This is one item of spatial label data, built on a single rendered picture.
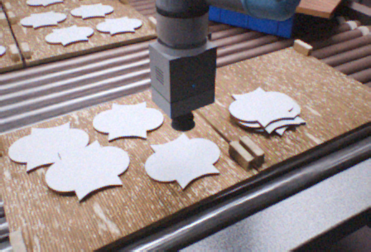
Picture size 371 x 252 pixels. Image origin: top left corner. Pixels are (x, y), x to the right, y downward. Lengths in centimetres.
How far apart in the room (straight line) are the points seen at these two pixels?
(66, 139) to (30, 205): 16
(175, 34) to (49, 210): 35
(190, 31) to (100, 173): 31
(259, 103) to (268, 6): 41
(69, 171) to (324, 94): 59
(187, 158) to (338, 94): 43
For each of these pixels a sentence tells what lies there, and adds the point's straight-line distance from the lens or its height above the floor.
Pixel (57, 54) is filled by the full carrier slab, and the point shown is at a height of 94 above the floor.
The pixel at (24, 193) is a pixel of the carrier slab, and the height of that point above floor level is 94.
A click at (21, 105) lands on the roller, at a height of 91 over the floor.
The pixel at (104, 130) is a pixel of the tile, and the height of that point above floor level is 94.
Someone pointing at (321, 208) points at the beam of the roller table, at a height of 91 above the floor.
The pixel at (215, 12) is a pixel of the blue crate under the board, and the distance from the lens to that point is 129.
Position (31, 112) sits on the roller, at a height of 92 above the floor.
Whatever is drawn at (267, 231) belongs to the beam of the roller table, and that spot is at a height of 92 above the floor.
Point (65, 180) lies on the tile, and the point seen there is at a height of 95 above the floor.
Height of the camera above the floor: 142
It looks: 36 degrees down
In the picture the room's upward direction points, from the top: straight up
